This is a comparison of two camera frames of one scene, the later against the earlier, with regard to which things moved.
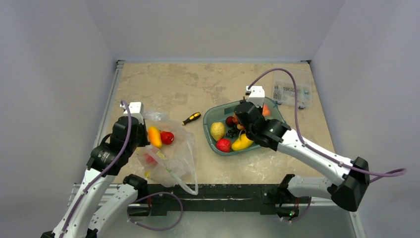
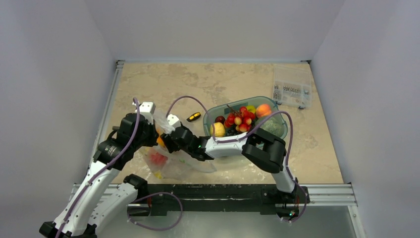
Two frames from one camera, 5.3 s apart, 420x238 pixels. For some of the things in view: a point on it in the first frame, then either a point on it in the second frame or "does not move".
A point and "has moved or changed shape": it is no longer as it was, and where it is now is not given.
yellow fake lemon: [217, 130] does not move
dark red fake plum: [229, 121] to [220, 119]
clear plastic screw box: [284, 89] does not move
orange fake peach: [265, 110] does not move
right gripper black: [242, 112] to [177, 137]
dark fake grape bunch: [233, 132] does not move
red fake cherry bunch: [150, 160] has moved or changed shape
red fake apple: [167, 137] has moved or changed shape
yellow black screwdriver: [193, 116] does not move
